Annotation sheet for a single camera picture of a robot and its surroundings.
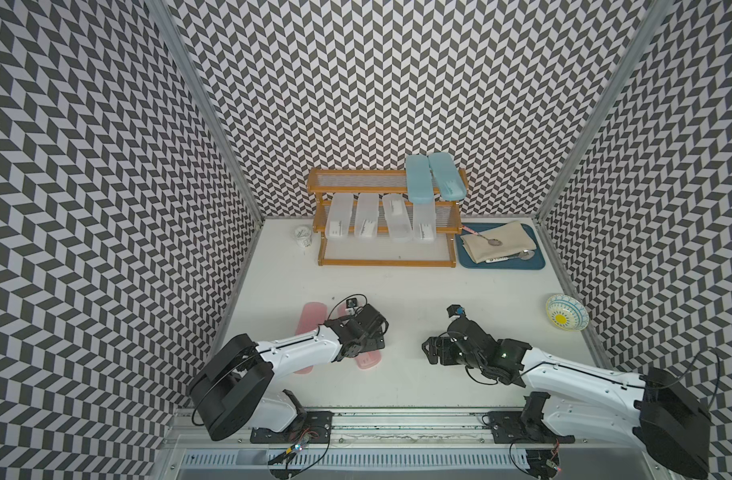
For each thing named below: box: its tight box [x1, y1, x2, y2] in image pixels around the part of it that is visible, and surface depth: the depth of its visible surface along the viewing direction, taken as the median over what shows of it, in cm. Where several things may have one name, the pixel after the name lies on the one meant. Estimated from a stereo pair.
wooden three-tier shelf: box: [308, 169, 469, 267], surface depth 99 cm
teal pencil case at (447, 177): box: [429, 152, 467, 201], surface depth 88 cm
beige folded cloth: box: [460, 220, 537, 264], surface depth 111 cm
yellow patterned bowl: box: [545, 294, 590, 331], surface depth 93 cm
